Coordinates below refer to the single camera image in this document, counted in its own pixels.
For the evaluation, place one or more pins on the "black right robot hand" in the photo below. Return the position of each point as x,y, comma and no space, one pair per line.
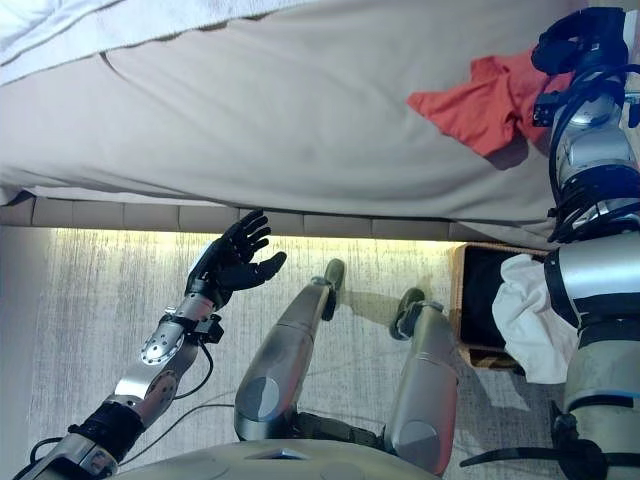
585,40

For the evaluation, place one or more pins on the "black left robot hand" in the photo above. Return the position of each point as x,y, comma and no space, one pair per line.
225,265

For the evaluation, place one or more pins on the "red garment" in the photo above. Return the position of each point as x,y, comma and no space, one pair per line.
475,110

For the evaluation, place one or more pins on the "black garment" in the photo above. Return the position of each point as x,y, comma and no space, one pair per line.
480,300

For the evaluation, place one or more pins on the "white garment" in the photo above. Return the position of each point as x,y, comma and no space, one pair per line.
530,320

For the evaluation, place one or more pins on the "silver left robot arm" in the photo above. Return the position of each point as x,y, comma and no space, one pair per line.
150,365

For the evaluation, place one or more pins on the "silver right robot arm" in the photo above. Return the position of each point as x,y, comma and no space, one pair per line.
595,280

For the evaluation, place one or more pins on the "large bed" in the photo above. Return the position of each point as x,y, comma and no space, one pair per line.
275,125

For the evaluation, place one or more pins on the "bed with grey sheet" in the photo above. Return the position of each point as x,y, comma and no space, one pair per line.
275,125

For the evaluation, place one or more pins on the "wicker laundry basket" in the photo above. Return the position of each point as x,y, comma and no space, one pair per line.
457,300

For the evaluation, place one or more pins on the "silver left robot leg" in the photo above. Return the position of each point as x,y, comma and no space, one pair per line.
285,350

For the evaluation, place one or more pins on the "silver robot leg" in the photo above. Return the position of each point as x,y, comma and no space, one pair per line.
285,350
425,380

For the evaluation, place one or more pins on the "grey robot torso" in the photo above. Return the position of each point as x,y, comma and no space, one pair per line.
270,460

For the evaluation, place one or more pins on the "silver right robot leg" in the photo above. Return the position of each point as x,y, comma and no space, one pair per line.
425,380

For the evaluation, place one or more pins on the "white textured blanket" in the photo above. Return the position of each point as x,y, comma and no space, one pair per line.
100,25

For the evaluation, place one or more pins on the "upholstered beige bed frame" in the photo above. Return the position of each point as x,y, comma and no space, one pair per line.
200,216

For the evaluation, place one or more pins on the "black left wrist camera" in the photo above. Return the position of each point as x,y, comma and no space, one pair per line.
210,329

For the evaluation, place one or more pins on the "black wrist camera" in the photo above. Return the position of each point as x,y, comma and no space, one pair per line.
544,109
210,329

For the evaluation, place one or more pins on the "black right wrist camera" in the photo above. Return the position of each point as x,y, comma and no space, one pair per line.
544,109

